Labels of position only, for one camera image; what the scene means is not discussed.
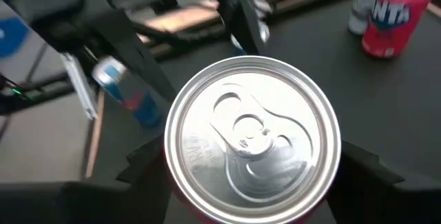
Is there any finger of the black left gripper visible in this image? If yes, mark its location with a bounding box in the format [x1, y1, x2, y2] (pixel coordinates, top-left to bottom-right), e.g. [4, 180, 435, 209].
[85, 10, 177, 103]
[216, 0, 268, 56]

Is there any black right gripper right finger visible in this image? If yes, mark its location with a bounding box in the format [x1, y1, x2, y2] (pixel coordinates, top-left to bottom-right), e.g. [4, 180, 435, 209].
[327, 141, 441, 224]

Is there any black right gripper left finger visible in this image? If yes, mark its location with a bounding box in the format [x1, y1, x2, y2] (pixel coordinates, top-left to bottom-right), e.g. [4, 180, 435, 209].
[0, 136, 173, 224]

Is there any blue silver Red Bull can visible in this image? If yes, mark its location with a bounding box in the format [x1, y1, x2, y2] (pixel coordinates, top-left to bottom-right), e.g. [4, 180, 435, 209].
[91, 55, 163, 128]

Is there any white slim energy drink can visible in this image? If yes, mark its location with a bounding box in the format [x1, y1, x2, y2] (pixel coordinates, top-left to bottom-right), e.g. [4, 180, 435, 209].
[347, 0, 389, 35]

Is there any red Fanta strawberry can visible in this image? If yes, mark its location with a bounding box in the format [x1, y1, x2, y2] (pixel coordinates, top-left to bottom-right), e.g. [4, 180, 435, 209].
[163, 54, 342, 224]
[361, 0, 435, 59]

